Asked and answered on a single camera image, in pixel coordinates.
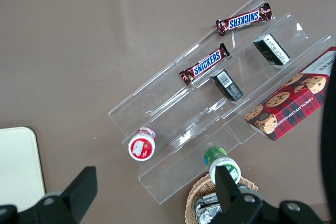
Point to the clear acrylic stepped shelf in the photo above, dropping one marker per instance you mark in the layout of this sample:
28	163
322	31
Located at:
170	108

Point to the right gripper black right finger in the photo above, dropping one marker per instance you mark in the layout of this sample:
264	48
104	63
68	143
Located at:
225	190

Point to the silver foil packet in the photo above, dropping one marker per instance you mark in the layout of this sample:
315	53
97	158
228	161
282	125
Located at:
207	208

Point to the green yogurt cup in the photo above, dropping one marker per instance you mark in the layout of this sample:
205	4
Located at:
218	159

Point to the small black box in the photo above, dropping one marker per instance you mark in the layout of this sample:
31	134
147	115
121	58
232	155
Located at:
273	49
225	85

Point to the oval light wicker basket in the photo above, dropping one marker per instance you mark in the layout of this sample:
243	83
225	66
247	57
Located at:
194	192

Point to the red yogurt cup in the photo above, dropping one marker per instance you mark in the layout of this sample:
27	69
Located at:
141	146

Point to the cream plastic tray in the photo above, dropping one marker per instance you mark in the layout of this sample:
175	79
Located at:
18	169

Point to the red tartan cookie box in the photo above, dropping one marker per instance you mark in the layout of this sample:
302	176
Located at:
288	106

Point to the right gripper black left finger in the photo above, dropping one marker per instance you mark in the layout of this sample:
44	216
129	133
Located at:
78	190

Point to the Snickers chocolate bar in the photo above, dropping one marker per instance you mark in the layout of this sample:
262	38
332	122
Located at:
206	64
244	19

